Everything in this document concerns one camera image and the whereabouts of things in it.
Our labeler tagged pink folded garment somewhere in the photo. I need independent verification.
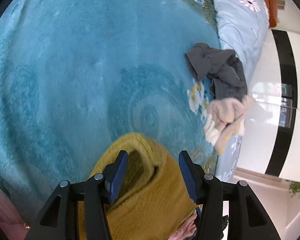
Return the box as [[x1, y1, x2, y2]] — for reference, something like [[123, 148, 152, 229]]
[[0, 188, 28, 239]]

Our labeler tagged teal floral blanket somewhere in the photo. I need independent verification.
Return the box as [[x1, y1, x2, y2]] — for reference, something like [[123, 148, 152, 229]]
[[0, 0, 219, 224]]

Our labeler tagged white glossy wardrobe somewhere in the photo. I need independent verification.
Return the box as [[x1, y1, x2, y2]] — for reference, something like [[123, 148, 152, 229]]
[[237, 29, 300, 182]]

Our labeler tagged light blue daisy quilt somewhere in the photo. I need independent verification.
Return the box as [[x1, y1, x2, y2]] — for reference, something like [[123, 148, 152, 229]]
[[213, 0, 269, 182]]

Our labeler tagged dark grey sweatshirt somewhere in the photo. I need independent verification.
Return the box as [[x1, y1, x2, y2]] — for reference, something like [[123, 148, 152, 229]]
[[184, 43, 248, 101]]

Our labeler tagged mustard yellow knit sweater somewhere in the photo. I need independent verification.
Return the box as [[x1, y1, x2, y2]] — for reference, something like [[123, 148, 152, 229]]
[[90, 133, 197, 239]]

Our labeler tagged beige fluffy sweater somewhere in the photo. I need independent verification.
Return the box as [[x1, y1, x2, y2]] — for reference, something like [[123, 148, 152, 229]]
[[203, 95, 253, 155]]

